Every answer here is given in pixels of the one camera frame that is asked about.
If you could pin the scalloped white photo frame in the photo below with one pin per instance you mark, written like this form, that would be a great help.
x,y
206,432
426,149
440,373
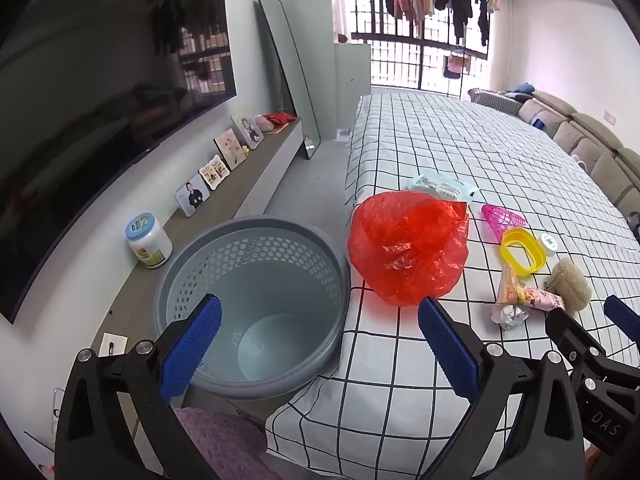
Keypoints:
x,y
214,174

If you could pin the black window grille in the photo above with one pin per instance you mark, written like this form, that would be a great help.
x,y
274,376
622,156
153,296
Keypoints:
x,y
400,55

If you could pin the grey cabinet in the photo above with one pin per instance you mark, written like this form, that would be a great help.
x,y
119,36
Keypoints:
x,y
352,85

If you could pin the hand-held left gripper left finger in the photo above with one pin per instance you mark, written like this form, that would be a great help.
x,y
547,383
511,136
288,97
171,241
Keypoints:
x,y
192,350

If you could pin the white jar with blue lid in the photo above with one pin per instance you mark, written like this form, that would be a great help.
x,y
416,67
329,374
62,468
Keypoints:
x,y
148,242

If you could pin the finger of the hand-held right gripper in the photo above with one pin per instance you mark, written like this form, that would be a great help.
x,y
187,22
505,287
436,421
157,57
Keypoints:
x,y
575,342
620,317

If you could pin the white checkered bed sheet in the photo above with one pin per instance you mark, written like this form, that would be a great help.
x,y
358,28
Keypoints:
x,y
450,150

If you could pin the houndstooth cushion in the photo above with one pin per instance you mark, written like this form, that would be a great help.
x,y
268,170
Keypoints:
x,y
495,100

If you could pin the purple knitted cloth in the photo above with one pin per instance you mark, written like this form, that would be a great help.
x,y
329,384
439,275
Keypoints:
x,y
225,445

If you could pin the pink plastic mesh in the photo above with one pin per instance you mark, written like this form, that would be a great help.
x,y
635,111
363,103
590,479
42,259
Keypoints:
x,y
502,220

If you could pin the small bottle with white lid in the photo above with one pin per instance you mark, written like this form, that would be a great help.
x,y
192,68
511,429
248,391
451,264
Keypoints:
x,y
548,244

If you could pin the blue clothes on sofa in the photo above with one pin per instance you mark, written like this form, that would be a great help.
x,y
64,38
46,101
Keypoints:
x,y
520,91

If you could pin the beige sofa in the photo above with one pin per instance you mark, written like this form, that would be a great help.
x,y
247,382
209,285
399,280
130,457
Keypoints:
x,y
580,135

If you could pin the tall leaning mirror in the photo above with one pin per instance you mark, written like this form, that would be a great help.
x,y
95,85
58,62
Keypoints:
x,y
285,70

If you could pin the light blue tissue packet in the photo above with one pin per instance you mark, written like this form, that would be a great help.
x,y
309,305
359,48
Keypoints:
x,y
440,187

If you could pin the red plastic bag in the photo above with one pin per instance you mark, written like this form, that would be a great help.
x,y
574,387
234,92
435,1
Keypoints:
x,y
405,245

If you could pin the child photo frame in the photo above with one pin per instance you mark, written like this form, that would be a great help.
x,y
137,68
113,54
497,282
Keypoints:
x,y
230,149

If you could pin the red cloth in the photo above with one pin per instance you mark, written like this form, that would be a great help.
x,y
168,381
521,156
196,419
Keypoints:
x,y
279,119

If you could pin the small white box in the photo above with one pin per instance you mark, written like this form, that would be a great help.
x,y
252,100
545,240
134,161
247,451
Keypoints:
x,y
343,134

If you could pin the black wall television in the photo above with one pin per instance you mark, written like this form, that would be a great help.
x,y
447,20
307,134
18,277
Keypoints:
x,y
100,110

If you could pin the beige fluffy puff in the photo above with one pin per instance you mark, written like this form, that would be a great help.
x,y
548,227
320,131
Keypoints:
x,y
572,285

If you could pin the grey perforated laundry basket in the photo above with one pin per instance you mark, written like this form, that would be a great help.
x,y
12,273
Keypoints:
x,y
280,260

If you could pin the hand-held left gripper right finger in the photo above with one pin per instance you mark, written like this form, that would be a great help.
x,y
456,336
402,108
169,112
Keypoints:
x,y
447,345

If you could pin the grey wooden television console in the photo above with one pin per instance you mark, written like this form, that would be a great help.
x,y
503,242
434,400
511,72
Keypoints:
x,y
260,160

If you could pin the photo frame with dark figure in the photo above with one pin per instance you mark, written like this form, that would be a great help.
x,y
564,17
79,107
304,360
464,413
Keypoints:
x,y
248,131

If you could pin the pink garment on rack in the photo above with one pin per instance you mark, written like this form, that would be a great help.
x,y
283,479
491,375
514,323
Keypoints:
x,y
456,66

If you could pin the pink plush toy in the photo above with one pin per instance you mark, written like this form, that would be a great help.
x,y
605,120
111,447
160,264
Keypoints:
x,y
263,123

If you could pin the crumpled white paper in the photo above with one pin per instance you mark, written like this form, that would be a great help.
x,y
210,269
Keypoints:
x,y
510,316

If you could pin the white card with black print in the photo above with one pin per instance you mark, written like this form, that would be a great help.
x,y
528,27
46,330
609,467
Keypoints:
x,y
112,345

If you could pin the photo frame of man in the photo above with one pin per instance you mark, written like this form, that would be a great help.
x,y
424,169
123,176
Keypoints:
x,y
192,196

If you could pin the pink snack wrapper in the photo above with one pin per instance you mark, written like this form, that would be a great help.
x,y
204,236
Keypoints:
x,y
535,297

